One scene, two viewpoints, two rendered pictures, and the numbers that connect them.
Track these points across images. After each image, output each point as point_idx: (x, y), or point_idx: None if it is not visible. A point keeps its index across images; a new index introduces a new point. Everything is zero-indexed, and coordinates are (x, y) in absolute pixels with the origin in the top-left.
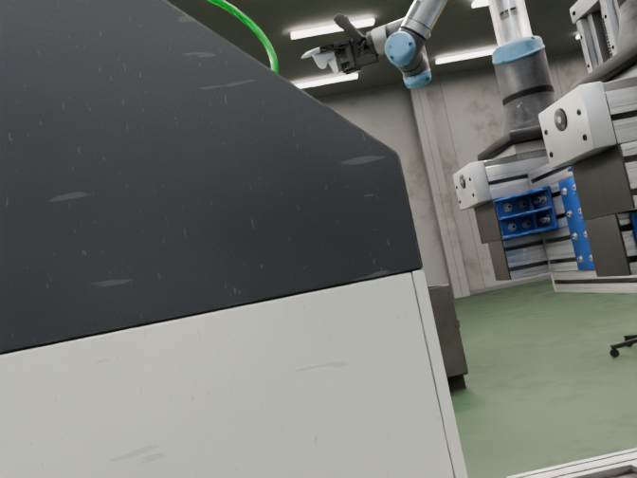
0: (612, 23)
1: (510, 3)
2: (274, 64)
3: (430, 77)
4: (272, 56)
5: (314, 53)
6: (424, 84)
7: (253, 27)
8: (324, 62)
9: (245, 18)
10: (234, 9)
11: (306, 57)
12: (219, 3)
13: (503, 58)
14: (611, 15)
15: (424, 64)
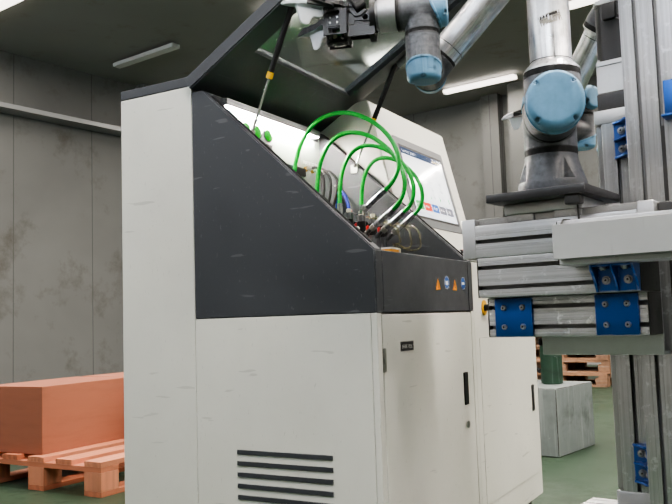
0: (599, 149)
1: None
2: (397, 163)
3: (590, 143)
4: (396, 158)
5: (509, 117)
6: (589, 148)
7: (388, 138)
8: (517, 123)
9: (384, 132)
10: (379, 126)
11: (505, 119)
12: (371, 123)
13: (597, 147)
14: (599, 143)
15: (580, 134)
